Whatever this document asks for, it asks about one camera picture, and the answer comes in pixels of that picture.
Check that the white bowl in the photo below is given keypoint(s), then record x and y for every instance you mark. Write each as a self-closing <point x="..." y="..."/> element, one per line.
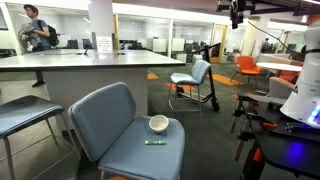
<point x="158" y="124"/>

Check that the grey island counter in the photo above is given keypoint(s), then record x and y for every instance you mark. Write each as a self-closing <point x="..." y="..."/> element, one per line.
<point x="83" y="60"/>

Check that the distant seated person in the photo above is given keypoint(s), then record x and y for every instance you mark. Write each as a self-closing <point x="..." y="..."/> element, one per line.
<point x="265" y="45"/>

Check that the grey and orange armchair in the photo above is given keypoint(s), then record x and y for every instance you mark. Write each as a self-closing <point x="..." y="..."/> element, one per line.
<point x="281" y="87"/>

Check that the black robot stand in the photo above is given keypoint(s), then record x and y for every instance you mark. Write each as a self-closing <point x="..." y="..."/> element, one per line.
<point x="290" y="150"/>

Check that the green marker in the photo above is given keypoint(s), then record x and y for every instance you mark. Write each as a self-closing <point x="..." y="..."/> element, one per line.
<point x="155" y="142"/>

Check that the black kick scooter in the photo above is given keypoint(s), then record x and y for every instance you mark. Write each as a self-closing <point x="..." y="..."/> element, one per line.
<point x="213" y="101"/>

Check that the orange and black clamp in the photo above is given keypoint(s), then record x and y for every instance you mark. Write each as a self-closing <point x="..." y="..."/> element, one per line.
<point x="257" y="155"/>
<point x="268" y="125"/>

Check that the white paper sign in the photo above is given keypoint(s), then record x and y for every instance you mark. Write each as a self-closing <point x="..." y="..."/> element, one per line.
<point x="104" y="44"/>

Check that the wooden framed door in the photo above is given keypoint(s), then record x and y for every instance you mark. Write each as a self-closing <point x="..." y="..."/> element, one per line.
<point x="219" y="43"/>

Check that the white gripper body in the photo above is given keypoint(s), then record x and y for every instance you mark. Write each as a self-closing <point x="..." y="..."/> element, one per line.
<point x="238" y="7"/>

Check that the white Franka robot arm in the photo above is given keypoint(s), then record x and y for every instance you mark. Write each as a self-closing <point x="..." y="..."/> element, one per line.
<point x="306" y="93"/>

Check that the person in grey shirt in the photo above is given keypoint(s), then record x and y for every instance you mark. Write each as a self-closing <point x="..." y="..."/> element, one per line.
<point x="31" y="11"/>

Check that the round white table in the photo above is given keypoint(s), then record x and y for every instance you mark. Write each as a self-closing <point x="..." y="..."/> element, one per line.
<point x="278" y="66"/>

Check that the blue padded chair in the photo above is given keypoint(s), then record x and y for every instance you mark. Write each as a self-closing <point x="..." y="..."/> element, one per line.
<point x="23" y="113"/>
<point x="110" y="116"/>
<point x="191" y="78"/>

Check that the grey jacket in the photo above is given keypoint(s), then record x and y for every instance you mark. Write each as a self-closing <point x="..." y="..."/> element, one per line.
<point x="28" y="35"/>

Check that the black backpack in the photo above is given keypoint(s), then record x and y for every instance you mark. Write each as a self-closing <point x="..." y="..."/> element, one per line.
<point x="53" y="35"/>

